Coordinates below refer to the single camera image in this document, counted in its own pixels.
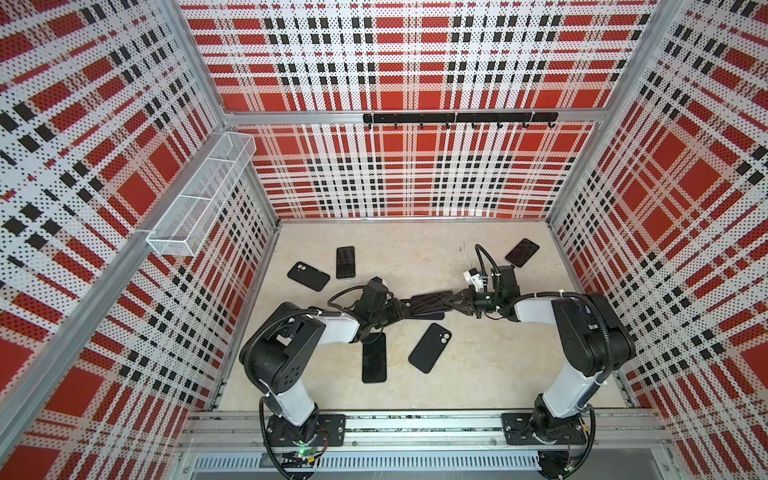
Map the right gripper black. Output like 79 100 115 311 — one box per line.
444 285 500 319

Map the wire mesh wall basket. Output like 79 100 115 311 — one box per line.
147 132 255 257

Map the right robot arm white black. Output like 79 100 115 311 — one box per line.
442 240 636 444

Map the black hook rail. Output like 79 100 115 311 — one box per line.
362 111 559 126

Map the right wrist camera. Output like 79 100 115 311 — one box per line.
463 268 492 292

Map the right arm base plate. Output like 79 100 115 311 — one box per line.
501 412 587 446

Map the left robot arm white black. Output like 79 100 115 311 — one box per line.
238 277 414 430

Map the aluminium front rail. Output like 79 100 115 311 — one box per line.
179 408 672 452

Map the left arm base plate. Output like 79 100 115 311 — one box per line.
266 414 347 447

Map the black phone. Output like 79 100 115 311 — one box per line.
405 290 454 313
505 238 540 268
336 246 356 279
362 333 387 384

